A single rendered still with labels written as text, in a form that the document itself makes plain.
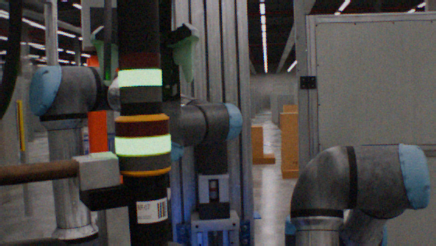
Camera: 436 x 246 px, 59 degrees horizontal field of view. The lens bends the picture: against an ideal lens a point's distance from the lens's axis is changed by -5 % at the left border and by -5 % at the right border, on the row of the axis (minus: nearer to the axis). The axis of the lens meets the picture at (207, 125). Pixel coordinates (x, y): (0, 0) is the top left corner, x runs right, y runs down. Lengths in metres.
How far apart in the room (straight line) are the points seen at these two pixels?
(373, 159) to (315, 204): 0.13
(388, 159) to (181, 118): 0.36
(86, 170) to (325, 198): 0.49
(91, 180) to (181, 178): 0.93
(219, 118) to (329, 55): 1.46
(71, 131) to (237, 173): 0.51
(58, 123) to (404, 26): 1.80
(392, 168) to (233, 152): 0.59
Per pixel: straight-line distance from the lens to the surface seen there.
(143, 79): 0.31
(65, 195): 1.00
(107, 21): 0.33
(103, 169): 0.30
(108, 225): 0.31
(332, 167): 0.72
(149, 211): 0.32
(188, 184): 1.22
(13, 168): 0.30
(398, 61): 2.25
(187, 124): 0.69
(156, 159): 0.31
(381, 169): 0.73
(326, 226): 0.72
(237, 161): 1.21
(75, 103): 0.98
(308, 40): 2.15
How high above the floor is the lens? 1.59
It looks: 4 degrees down
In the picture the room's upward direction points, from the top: 2 degrees counter-clockwise
